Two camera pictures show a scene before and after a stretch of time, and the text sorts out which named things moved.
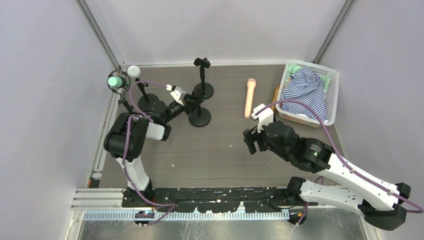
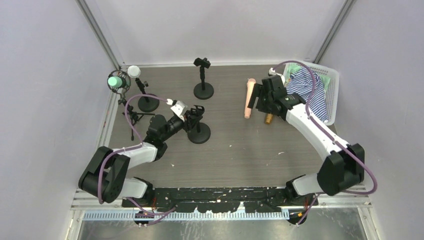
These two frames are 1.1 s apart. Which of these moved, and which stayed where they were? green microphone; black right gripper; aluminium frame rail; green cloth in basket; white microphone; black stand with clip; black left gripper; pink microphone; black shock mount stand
Moved: black left gripper; black shock mount stand; black right gripper
Stayed: pink microphone; white microphone; green microphone; green cloth in basket; aluminium frame rail; black stand with clip
